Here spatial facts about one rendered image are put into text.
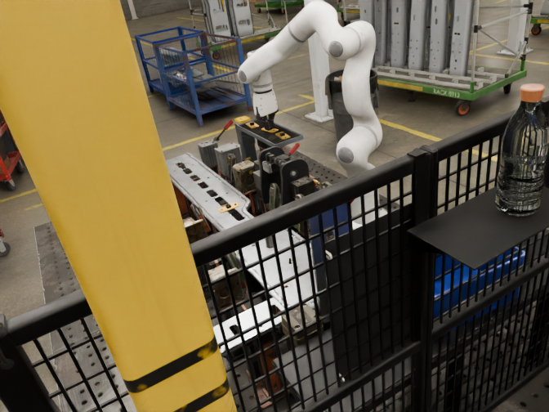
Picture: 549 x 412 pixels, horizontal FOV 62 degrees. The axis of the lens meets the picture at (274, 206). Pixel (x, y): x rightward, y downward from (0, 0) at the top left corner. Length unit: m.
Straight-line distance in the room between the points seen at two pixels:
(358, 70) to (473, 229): 1.04
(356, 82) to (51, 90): 1.42
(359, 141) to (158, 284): 1.38
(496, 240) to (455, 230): 0.06
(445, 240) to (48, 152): 0.56
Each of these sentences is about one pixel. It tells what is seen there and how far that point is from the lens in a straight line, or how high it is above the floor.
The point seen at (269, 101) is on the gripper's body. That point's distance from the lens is 1.99.
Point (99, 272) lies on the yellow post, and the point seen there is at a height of 1.64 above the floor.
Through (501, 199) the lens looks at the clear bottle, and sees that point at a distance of 0.80.
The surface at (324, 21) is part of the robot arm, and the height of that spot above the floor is 1.61.
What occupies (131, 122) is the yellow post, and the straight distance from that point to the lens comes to 0.37.
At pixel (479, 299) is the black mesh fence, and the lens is 1.06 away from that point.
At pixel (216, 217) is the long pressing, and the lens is 1.75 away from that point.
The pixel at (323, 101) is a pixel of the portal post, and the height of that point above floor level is 0.20.
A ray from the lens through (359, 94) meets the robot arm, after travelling 1.71.
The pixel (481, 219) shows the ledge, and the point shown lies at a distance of 0.80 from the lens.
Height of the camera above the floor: 1.85
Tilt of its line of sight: 29 degrees down
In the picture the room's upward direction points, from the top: 9 degrees counter-clockwise
